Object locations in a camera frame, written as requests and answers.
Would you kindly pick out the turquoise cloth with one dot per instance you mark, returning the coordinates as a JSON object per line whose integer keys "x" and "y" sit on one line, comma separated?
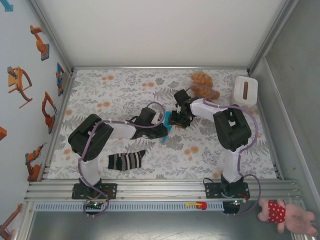
{"x": 167, "y": 119}

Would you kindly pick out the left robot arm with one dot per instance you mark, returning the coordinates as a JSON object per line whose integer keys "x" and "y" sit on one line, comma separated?
{"x": 87, "y": 137}

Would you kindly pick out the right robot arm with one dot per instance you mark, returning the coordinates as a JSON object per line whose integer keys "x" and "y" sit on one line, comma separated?
{"x": 232, "y": 130}

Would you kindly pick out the floral patterned table mat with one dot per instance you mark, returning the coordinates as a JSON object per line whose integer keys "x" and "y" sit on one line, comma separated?
{"x": 175, "y": 162}

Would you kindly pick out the black white striped sock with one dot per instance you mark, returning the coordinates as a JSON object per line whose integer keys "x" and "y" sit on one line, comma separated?
{"x": 125, "y": 161}

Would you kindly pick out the brown teddy bear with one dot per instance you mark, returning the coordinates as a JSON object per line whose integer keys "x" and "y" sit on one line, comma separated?
{"x": 202, "y": 78}

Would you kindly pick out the white tissue box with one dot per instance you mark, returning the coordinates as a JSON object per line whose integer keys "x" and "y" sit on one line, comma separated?
{"x": 238, "y": 90}

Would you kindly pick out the red yellow small toy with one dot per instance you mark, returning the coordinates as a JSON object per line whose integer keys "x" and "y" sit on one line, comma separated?
{"x": 201, "y": 205}

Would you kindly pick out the pink plush toy polka-dot dress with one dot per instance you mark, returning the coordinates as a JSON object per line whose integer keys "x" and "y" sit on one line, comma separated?
{"x": 297, "y": 220}

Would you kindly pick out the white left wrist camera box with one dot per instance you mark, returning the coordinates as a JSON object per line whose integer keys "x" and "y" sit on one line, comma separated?
{"x": 158, "y": 118}

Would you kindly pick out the aluminium frame cross rail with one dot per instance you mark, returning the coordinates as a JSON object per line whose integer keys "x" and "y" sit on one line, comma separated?
{"x": 160, "y": 67}

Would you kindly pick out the aluminium mounting rail beam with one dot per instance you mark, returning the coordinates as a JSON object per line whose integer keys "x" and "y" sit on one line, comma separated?
{"x": 162, "y": 190}

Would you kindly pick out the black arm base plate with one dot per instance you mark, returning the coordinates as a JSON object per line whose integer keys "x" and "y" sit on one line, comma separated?
{"x": 111, "y": 191}
{"x": 212, "y": 191}

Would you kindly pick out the aluminium frame side rail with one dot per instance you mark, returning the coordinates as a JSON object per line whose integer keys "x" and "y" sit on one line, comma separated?
{"x": 60, "y": 112}
{"x": 273, "y": 152}

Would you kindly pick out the blue orange machine wall sticker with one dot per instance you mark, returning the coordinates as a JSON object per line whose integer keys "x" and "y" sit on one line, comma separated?
{"x": 59, "y": 77}

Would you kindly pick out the aluminium frame post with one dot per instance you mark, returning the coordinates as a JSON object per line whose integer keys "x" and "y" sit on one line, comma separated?
{"x": 275, "y": 32}
{"x": 50, "y": 32}

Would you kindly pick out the orange gripper wall sticker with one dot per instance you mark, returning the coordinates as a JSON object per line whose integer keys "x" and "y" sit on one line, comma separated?
{"x": 16, "y": 80}

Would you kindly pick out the orange block wall sticker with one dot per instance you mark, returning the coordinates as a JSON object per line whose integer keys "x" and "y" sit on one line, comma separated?
{"x": 2, "y": 133}

